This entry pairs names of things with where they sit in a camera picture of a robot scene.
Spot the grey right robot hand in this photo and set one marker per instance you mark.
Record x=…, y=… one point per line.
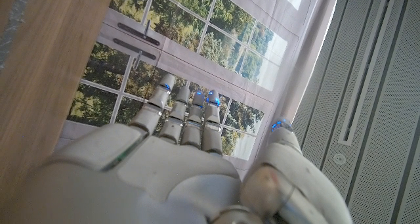
x=164, y=178

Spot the printed window backdrop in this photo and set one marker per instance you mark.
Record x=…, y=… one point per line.
x=197, y=53

